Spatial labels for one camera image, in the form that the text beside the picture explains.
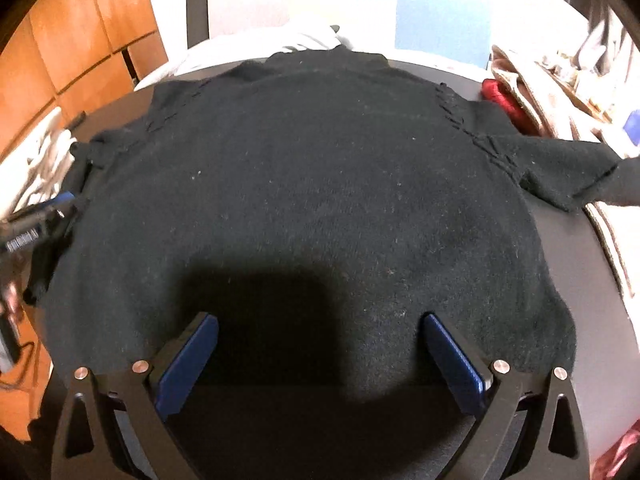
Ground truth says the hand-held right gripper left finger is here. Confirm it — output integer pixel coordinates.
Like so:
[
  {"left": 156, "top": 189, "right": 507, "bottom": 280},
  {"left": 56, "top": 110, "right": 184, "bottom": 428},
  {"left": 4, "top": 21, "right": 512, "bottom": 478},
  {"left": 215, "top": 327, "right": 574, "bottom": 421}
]
[{"left": 50, "top": 311, "right": 220, "bottom": 480}]

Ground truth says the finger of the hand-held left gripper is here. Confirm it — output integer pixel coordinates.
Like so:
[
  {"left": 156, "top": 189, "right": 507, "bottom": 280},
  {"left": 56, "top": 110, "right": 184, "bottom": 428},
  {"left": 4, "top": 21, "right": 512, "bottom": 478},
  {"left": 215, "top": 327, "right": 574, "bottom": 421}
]
[{"left": 30, "top": 190, "right": 88, "bottom": 228}]

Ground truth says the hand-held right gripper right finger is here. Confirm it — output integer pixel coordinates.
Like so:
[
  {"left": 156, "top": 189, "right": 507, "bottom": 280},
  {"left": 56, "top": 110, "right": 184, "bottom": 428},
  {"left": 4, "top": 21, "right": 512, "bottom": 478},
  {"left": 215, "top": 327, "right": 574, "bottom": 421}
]
[{"left": 422, "top": 311, "right": 591, "bottom": 480}]

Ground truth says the beige knit sweater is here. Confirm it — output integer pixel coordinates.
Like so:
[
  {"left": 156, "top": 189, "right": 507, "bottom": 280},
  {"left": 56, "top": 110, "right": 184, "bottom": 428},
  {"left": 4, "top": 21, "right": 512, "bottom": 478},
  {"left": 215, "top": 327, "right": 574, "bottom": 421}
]
[{"left": 0, "top": 107, "right": 76, "bottom": 221}]

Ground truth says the black knit sweater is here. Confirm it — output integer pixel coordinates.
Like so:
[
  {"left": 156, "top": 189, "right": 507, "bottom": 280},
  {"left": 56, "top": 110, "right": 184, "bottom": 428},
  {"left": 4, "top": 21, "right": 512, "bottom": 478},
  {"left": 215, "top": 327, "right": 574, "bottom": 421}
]
[{"left": 22, "top": 45, "right": 640, "bottom": 401}]

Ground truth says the wooden wardrobe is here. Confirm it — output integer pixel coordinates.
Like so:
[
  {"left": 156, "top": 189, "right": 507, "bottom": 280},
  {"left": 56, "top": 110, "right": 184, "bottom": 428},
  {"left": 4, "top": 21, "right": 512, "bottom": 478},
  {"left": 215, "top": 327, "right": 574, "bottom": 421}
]
[{"left": 0, "top": 0, "right": 168, "bottom": 161}]

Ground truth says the pink red cloth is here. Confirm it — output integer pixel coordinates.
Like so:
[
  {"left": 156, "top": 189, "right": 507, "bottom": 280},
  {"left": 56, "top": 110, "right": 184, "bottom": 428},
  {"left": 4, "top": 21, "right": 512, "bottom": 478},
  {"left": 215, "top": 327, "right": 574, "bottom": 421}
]
[{"left": 590, "top": 417, "right": 640, "bottom": 480}]

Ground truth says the red knit garment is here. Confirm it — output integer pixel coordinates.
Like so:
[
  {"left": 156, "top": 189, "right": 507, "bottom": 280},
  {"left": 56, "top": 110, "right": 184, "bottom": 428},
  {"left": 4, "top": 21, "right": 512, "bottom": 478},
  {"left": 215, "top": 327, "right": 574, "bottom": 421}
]
[{"left": 481, "top": 77, "right": 531, "bottom": 136}]

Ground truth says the light blue garment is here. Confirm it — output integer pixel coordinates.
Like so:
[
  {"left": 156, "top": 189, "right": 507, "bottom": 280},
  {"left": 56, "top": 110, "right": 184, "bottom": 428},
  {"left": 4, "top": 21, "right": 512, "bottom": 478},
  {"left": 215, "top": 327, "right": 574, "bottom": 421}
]
[{"left": 135, "top": 25, "right": 356, "bottom": 91}]

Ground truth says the pink ribbed sweater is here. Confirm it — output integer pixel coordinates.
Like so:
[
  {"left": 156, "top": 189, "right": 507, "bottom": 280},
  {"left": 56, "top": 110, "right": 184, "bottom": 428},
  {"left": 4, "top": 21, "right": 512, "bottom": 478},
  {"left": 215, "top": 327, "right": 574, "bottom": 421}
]
[{"left": 487, "top": 44, "right": 636, "bottom": 301}]

